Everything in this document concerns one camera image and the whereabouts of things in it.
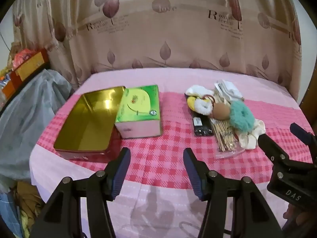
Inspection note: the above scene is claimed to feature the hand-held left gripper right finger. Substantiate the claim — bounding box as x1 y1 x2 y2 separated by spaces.
183 147 285 238

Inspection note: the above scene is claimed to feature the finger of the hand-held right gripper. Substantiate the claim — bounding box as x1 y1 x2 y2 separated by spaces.
258 134 291 169
290 123 317 164

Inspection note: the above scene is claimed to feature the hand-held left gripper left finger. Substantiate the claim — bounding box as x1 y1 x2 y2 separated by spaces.
29 147 132 238

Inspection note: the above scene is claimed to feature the cream scrunchie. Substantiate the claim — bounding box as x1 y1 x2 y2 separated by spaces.
235 119 266 150

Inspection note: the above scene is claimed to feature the teal fluffy scrunchie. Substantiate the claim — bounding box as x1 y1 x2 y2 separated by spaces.
229 101 255 132

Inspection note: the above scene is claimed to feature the bag of cotton swabs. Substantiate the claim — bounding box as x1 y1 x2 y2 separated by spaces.
209 118 244 158

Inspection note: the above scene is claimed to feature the black packet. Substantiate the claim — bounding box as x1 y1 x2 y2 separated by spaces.
191 110 215 137

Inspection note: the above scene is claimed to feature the brown makeup sponge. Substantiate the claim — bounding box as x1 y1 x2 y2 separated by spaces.
212 103 231 120

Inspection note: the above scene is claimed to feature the gold metal tin box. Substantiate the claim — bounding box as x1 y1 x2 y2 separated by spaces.
53 86 127 160

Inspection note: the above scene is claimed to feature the white fluffy scrunchie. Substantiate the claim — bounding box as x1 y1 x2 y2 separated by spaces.
187 97 215 116

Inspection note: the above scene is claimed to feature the white towel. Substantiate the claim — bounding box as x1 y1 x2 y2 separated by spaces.
222 79 245 102

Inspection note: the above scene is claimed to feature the white sock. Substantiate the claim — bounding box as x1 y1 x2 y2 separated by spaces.
186 85 215 98

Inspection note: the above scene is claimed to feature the pink checked blanket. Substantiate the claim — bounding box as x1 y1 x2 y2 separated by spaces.
28 67 315 238

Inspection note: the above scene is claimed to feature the green tissue box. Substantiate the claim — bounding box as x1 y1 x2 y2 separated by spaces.
115 84 162 139

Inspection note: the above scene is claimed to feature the grey plastic cover sheet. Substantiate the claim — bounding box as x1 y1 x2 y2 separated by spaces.
0 69 75 194

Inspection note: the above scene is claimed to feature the blue checked cloth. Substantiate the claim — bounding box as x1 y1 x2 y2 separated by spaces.
0 191 23 231

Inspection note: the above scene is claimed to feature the beige leaf print curtain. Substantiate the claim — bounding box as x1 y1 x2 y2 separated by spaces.
12 0 304 102

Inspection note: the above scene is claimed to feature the orange box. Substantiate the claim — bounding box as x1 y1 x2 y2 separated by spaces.
2 81 16 97

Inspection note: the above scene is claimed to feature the red and yellow box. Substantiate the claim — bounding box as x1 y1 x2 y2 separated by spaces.
15 48 51 82

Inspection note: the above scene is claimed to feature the orange plastic bag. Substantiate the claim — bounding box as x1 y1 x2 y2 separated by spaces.
12 49 37 67

